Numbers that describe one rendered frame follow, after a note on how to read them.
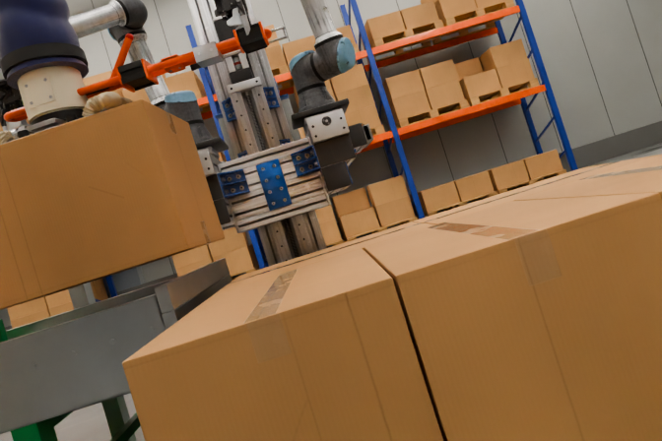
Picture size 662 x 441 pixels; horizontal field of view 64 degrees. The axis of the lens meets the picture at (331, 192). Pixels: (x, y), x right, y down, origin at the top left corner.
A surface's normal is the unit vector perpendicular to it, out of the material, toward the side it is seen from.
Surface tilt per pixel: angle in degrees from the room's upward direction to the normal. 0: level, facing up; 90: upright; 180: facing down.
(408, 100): 90
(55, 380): 90
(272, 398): 90
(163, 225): 90
